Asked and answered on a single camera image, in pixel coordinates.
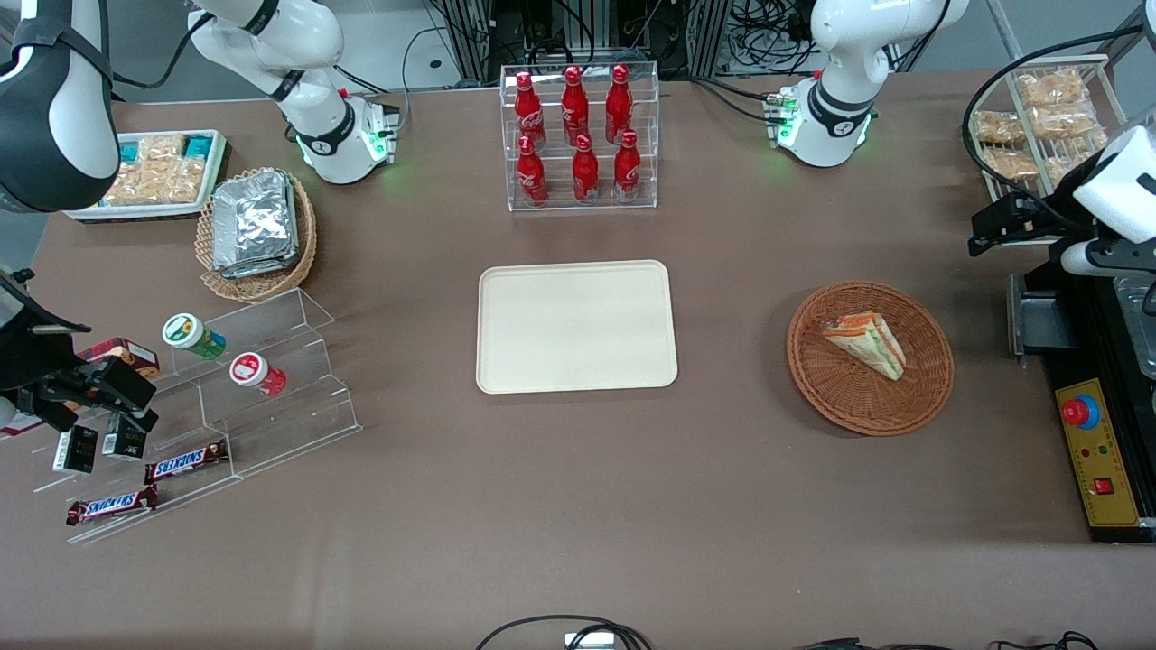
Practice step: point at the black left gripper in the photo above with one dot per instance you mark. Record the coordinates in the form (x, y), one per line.
(1053, 208)

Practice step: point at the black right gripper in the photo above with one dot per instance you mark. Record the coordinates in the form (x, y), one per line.
(29, 361)

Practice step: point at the triangular sandwich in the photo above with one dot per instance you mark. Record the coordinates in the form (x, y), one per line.
(869, 346)

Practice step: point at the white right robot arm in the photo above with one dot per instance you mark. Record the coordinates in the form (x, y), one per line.
(54, 108)

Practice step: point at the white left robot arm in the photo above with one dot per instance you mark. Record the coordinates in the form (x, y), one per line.
(840, 54)

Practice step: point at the round brown wicker basket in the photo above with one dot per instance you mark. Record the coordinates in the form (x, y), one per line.
(849, 397)

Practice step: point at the white snack tray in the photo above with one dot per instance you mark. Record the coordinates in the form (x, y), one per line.
(90, 214)

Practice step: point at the light tan wicker basket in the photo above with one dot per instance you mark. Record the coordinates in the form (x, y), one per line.
(302, 244)

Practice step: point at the beige rectangular tray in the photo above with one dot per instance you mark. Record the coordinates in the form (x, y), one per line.
(576, 327)

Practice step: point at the small black box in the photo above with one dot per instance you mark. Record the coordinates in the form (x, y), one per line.
(125, 442)
(75, 450)

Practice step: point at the red-brown carton box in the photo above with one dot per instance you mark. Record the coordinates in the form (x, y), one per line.
(126, 354)

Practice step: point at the bagged fried snack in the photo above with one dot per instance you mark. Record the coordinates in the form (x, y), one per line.
(1066, 124)
(1052, 88)
(1010, 164)
(998, 128)
(1066, 167)

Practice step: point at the Snickers chocolate bar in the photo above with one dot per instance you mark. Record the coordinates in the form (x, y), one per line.
(110, 506)
(185, 462)

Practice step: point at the grey metal plate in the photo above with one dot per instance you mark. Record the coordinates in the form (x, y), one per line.
(1043, 316)

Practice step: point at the green-lid snack cup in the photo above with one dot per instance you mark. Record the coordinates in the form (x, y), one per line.
(188, 332)

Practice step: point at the black yellow control box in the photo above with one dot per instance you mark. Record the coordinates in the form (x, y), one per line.
(1079, 361)

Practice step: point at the red-lid snack cup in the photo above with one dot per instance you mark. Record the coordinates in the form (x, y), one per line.
(251, 371)

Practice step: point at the steel pan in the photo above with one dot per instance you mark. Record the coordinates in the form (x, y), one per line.
(1138, 325)

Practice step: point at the clear acrylic stepped shelf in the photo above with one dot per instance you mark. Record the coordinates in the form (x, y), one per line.
(289, 424)

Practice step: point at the red emergency stop button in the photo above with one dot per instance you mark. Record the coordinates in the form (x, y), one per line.
(1076, 413)

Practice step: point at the silver foil pack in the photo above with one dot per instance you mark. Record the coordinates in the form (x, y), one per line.
(256, 217)
(271, 269)

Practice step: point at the clear cracker bag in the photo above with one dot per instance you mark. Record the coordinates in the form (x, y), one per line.
(153, 185)
(161, 149)

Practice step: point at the yellow control panel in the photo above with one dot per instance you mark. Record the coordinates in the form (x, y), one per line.
(1102, 460)

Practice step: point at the teal snack pack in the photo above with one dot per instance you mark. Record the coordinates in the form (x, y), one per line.
(199, 145)
(129, 150)

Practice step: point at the clear acrylic bottle rack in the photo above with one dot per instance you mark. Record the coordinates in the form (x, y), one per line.
(643, 135)

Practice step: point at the red cola bottle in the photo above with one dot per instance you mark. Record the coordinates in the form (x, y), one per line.
(619, 106)
(532, 176)
(628, 171)
(585, 173)
(575, 106)
(529, 113)

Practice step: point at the small white device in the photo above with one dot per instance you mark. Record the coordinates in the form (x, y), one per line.
(589, 642)

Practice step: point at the aluminium frame post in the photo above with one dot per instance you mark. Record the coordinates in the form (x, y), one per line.
(471, 41)
(709, 36)

